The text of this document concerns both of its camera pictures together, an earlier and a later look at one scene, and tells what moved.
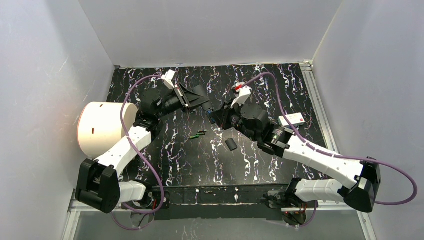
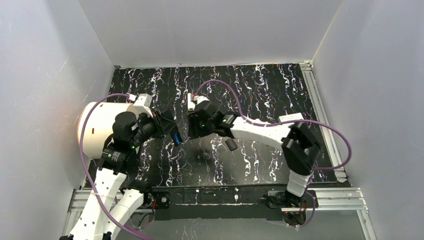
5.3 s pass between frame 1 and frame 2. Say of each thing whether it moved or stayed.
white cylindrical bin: stayed
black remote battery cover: stayed
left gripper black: moved
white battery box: stayed
